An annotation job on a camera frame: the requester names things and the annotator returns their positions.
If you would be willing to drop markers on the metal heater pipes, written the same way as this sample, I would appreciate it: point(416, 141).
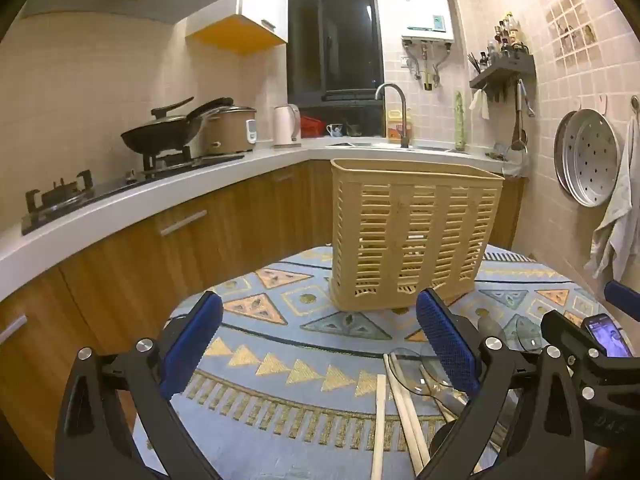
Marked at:
point(424, 67)

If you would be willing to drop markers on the white kitchen countertop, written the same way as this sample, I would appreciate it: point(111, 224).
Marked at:
point(200, 175)

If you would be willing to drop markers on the white yellow wall cabinet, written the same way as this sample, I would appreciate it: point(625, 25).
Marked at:
point(265, 0)

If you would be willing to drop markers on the white hanging rag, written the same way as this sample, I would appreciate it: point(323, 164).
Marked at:
point(482, 105)

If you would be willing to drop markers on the white electric kettle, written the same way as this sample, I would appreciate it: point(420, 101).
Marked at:
point(285, 127)

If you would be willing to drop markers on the small red basket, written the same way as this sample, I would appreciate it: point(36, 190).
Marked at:
point(311, 127)

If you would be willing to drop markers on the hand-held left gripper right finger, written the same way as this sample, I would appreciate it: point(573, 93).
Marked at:
point(445, 340)

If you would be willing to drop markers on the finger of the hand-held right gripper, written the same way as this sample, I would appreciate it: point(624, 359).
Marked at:
point(570, 332)
point(622, 299)

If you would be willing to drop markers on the beige rice cooker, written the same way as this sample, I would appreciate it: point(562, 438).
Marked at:
point(227, 132)

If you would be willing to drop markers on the grey hanging towel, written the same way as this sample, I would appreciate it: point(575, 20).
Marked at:
point(617, 220)

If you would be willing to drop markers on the white water heater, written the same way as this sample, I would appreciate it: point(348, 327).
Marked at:
point(422, 7)

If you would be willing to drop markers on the perforated metal steamer tray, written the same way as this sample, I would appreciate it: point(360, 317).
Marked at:
point(590, 160)

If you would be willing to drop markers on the hanging metal ladle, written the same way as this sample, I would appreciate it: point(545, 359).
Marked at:
point(520, 125)

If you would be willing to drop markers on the dark kitchen window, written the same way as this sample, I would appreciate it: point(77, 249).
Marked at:
point(345, 35)

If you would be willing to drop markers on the black wok lid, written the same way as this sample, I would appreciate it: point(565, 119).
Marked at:
point(170, 119)

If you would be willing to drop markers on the steel sink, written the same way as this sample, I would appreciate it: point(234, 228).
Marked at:
point(360, 145)

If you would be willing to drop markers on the blue patterned tablecloth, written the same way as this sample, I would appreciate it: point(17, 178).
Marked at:
point(300, 360)

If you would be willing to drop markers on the green loofah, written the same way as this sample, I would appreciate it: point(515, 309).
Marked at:
point(460, 122)

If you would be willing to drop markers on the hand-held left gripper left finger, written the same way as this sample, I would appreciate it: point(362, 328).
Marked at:
point(197, 345)

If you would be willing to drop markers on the dark wall shelf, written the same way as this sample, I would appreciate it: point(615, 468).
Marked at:
point(505, 67)

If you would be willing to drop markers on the beige slotted utensil basket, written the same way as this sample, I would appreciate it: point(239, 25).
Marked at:
point(400, 235)

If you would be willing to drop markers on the black wok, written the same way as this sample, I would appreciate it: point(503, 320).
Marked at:
point(155, 139)

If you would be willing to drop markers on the round metal tray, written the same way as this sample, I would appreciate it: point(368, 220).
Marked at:
point(558, 160)

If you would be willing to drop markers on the row of seasoning bottles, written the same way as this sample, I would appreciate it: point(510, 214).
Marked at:
point(507, 35)

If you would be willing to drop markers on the black smartphone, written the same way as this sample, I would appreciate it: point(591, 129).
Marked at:
point(607, 335)

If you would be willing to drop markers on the black gas stove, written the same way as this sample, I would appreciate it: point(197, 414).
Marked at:
point(100, 192)

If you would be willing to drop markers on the white mug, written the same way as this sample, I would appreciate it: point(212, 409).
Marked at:
point(334, 130)

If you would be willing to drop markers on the clear plastic spoon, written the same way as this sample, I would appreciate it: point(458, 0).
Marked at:
point(527, 332)
point(407, 380)

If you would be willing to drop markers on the curved metal faucet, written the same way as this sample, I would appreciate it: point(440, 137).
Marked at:
point(402, 110)

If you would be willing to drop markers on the yellow oil bottle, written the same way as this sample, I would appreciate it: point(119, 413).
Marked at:
point(395, 127)

